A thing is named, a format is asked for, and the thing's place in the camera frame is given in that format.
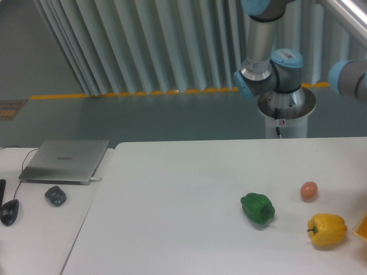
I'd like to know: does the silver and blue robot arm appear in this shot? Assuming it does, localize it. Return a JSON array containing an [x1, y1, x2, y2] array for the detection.
[[233, 1, 366, 103]]

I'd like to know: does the green bell pepper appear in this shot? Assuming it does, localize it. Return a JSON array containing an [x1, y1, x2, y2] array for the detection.
[[240, 193, 275, 225]]

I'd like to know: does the silver laptop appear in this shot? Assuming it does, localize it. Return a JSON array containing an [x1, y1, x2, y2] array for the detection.
[[19, 140, 109, 185]]

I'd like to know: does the brown egg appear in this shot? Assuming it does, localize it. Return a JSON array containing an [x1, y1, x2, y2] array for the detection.
[[300, 182, 318, 201]]

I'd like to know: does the dark grey small device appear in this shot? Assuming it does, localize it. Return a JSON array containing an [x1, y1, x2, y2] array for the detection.
[[45, 186, 67, 207]]

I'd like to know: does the yellow bell pepper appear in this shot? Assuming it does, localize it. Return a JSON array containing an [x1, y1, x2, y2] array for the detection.
[[307, 213, 348, 246]]

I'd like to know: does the black cylindrical object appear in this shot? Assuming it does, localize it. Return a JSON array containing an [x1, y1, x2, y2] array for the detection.
[[0, 179, 6, 207]]

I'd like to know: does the black computer mouse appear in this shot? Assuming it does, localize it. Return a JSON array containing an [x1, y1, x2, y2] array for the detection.
[[1, 199, 19, 226]]

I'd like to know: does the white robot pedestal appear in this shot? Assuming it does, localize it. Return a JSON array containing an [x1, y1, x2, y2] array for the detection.
[[257, 87, 316, 139]]

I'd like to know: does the black cable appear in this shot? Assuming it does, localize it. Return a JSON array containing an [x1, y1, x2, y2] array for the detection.
[[0, 146, 40, 201]]

